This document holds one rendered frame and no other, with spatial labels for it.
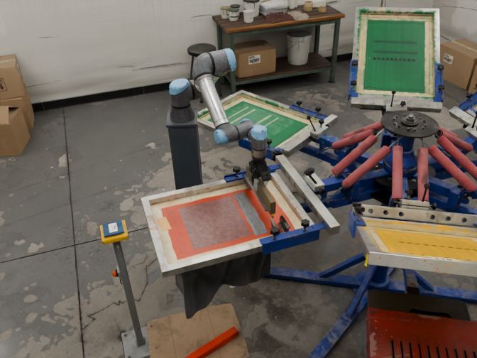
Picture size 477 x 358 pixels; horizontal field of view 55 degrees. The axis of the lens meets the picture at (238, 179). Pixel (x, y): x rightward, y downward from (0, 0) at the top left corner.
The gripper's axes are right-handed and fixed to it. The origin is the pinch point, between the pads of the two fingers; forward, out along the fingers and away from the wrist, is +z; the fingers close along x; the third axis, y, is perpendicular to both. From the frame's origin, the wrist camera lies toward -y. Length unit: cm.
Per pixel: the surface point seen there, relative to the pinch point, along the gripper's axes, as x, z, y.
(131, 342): 81, 109, 14
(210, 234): 30.3, 13.6, -8.9
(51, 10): 97, -3, 380
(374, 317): -10, -2, -90
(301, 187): -23.8, 4.9, 0.2
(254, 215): 4.7, 13.0, -4.0
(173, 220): 45.5, 13.8, 8.0
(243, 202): 6.8, 12.9, 8.0
